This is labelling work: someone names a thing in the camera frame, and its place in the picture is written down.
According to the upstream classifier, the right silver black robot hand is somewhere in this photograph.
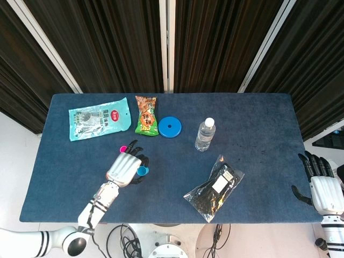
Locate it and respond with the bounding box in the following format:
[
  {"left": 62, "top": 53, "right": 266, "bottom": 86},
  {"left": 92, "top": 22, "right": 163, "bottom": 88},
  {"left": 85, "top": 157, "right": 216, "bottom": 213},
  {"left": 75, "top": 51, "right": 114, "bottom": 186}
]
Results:
[{"left": 291, "top": 150, "right": 344, "bottom": 215}]

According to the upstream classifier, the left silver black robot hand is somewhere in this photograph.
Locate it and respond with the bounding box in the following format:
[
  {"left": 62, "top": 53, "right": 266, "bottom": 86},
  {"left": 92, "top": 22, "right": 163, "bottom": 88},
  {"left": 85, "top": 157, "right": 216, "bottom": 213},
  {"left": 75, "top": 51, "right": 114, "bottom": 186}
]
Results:
[{"left": 105, "top": 139, "right": 150, "bottom": 188}]

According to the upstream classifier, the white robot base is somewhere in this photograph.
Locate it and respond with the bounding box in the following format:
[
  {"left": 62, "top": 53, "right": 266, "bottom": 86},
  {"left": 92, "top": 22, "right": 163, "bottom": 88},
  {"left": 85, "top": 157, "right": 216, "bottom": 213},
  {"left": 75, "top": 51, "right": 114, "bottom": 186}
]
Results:
[{"left": 147, "top": 233, "right": 190, "bottom": 258}]

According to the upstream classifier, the blue table cloth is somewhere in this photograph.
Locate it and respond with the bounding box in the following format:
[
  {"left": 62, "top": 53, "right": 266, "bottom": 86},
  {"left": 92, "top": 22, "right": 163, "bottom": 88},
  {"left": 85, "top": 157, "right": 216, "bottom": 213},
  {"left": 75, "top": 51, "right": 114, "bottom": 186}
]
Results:
[{"left": 19, "top": 93, "right": 323, "bottom": 225}]

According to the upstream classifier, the teal cleaning cloth package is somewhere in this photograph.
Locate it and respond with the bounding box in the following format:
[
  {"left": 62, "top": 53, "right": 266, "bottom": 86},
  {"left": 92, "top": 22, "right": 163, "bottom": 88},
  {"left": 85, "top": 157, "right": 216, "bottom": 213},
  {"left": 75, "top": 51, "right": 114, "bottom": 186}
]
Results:
[{"left": 68, "top": 97, "right": 132, "bottom": 142}]

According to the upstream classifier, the green orange snack bag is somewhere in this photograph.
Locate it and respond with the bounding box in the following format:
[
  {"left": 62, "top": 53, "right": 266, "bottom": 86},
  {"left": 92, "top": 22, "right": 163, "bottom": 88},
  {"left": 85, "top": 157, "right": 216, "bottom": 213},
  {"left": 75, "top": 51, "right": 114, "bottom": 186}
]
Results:
[{"left": 134, "top": 95, "right": 159, "bottom": 137}]

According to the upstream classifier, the blue plastic disc with hole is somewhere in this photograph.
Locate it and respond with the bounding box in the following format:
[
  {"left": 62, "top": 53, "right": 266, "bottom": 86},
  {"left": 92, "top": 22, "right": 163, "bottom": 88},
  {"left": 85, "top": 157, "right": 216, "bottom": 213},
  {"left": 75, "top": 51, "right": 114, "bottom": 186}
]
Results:
[{"left": 158, "top": 116, "right": 183, "bottom": 139}]

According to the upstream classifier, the clear water bottle white cap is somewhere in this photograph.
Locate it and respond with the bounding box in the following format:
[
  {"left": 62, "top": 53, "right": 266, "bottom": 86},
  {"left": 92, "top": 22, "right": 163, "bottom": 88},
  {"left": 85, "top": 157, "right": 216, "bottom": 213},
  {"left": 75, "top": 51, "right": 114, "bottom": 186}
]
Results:
[{"left": 195, "top": 117, "right": 217, "bottom": 152}]

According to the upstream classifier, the clear bag with dark contents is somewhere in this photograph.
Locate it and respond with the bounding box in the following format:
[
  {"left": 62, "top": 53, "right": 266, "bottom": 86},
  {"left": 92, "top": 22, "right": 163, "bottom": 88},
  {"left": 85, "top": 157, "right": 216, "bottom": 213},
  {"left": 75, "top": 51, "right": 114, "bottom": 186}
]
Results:
[{"left": 183, "top": 154, "right": 245, "bottom": 223}]

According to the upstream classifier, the dark slatted partition panel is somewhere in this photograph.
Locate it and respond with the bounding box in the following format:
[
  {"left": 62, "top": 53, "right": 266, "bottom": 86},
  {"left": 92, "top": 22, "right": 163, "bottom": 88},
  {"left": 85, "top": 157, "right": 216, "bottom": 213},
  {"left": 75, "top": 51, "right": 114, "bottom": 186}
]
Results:
[
  {"left": 0, "top": 0, "right": 74, "bottom": 135},
  {"left": 244, "top": 0, "right": 344, "bottom": 141},
  {"left": 174, "top": 0, "right": 285, "bottom": 94},
  {"left": 23, "top": 0, "right": 164, "bottom": 94}
]

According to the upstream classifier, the black cable bundle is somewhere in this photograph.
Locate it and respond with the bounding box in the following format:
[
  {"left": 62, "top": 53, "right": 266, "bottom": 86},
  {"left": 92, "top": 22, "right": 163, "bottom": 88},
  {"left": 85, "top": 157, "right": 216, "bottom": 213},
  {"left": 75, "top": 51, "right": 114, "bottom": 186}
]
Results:
[
  {"left": 201, "top": 223, "right": 232, "bottom": 258},
  {"left": 106, "top": 223, "right": 141, "bottom": 258}
]

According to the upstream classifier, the white partition frame post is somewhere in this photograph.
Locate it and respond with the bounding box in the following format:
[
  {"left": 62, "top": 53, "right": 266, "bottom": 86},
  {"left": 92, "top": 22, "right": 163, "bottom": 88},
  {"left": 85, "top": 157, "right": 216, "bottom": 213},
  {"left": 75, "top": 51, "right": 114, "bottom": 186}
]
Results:
[
  {"left": 159, "top": 0, "right": 176, "bottom": 94},
  {"left": 238, "top": 0, "right": 293, "bottom": 94},
  {"left": 6, "top": 0, "right": 83, "bottom": 94}
]

